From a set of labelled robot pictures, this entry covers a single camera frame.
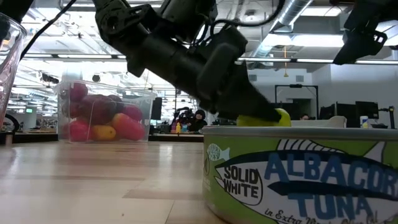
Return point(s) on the small pink background bottle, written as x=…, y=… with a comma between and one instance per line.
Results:
x=173, y=128

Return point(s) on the black background rig frame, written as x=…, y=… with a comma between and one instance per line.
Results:
x=295, y=86

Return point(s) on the black speaker box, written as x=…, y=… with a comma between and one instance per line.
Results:
x=157, y=109

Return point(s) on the person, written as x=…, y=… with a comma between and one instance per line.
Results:
x=304, y=117
x=199, y=123

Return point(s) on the black background robot arm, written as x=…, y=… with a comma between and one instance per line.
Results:
x=183, y=115

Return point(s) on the white wipes canister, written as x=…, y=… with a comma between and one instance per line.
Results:
x=364, y=123

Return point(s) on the small dark red toy plum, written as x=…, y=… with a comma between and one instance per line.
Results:
x=134, y=112

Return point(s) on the green label tuna can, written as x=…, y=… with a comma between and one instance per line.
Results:
x=295, y=174

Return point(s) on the large clear plastic bin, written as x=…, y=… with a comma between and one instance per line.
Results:
x=143, y=93

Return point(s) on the black computer monitor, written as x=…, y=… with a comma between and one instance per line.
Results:
x=345, y=111
x=327, y=112
x=367, y=109

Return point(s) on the silver ventilation duct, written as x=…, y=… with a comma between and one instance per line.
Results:
x=295, y=9

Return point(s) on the grey wall air vent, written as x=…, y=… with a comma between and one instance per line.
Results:
x=299, y=78
x=253, y=77

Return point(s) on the round black ceiling device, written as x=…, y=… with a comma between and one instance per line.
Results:
x=96, y=78

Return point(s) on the dark background desk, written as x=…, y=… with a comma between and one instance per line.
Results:
x=174, y=138

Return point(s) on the clear plastic container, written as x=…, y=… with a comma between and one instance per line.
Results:
x=12, y=62

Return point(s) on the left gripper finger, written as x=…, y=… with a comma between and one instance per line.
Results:
x=245, y=105

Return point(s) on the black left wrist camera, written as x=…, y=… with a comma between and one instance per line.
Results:
x=186, y=15

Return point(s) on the small yellow background bottle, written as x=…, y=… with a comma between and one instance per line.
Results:
x=178, y=128

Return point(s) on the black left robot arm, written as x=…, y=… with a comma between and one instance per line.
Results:
x=161, y=59

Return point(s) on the dark red toy fruit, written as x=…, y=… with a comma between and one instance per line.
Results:
x=98, y=109

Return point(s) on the orange yellow toy mango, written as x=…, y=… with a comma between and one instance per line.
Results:
x=104, y=132

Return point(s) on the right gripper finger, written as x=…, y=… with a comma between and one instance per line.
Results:
x=360, y=45

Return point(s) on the long ceiling light strip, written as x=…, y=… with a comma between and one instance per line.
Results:
x=270, y=59

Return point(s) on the small blue background bottle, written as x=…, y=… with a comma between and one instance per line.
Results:
x=184, y=128

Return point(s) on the yellow green toy pear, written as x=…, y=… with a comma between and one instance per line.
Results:
x=284, y=119

